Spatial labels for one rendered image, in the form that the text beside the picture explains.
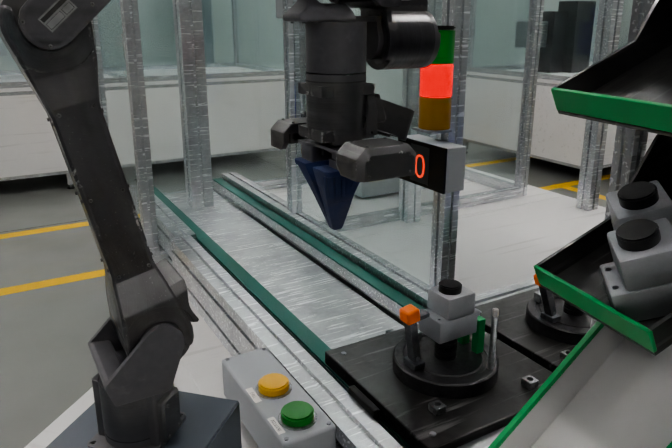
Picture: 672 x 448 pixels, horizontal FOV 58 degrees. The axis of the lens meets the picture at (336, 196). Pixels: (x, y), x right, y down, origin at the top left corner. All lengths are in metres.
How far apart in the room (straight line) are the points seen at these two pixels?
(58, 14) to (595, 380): 0.57
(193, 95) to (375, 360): 1.02
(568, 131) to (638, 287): 5.41
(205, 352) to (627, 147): 0.78
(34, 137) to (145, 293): 5.19
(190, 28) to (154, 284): 1.21
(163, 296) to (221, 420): 0.15
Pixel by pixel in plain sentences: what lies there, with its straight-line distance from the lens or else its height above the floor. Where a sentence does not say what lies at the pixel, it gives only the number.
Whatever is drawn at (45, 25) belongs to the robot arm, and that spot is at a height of 1.42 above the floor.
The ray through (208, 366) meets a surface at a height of 0.86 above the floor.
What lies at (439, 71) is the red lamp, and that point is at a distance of 0.94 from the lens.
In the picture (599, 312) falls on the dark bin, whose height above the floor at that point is 1.20.
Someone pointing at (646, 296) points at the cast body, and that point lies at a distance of 0.52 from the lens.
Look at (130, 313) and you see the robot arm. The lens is 0.52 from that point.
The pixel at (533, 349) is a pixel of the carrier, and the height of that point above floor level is 0.97.
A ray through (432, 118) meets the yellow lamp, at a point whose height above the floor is 1.28.
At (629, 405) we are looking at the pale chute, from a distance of 0.65.
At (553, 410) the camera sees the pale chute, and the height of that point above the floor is 1.05.
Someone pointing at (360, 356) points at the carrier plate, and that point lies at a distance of 0.88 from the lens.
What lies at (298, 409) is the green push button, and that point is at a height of 0.97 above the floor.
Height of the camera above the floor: 1.42
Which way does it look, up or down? 16 degrees down
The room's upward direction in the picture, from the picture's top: straight up
